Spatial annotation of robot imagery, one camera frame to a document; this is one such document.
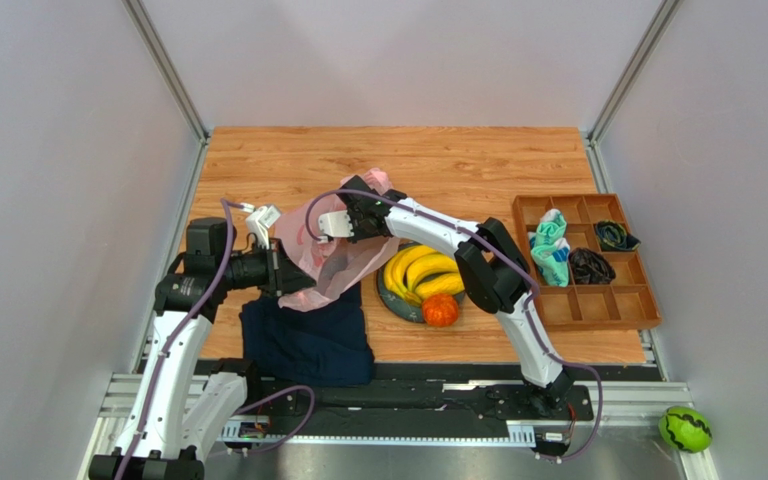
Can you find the brown wooden compartment tray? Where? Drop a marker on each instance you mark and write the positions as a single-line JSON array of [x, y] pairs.
[[627, 303]]

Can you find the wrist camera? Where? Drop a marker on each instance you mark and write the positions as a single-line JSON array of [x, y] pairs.
[[335, 225], [259, 222]]

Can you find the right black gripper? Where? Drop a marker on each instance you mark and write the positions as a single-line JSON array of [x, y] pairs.
[[357, 188]]

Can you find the teal white sock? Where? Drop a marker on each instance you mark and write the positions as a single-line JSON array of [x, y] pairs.
[[549, 248]]

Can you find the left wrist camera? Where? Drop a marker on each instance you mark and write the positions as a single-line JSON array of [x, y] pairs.
[[259, 222]]

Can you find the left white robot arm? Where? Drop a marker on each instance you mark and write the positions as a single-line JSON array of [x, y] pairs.
[[163, 438]]

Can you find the dark green rolled sock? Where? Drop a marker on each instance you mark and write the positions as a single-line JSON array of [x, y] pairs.
[[614, 237]]

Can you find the dark blue-grey ceramic plate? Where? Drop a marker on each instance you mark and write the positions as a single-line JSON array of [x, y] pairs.
[[399, 307]]

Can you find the pink plastic bag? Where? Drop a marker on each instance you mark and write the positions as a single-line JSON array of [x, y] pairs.
[[336, 266]]

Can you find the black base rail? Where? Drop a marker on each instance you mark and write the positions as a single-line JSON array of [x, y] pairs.
[[405, 402]]

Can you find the navy blue cloth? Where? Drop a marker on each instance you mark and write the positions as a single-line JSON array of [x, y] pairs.
[[327, 347]]

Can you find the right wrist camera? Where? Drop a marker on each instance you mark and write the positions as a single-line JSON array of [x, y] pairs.
[[335, 225]]

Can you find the black rolled sock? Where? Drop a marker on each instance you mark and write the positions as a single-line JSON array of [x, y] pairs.
[[590, 268]]

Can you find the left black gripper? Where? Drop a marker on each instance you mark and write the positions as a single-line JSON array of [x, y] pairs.
[[281, 275]]

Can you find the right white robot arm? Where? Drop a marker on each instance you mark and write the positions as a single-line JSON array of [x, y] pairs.
[[492, 268]]

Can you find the green fake watermelon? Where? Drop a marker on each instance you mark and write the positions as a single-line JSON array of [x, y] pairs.
[[685, 429]]

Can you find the yellow fake starfruit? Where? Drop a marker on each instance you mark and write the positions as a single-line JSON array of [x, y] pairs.
[[447, 283]]

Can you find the orange fake fruit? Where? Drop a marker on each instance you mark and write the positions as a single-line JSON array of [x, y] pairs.
[[440, 310]]

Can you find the yellow banana bunch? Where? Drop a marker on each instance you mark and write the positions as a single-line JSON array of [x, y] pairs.
[[410, 266]]

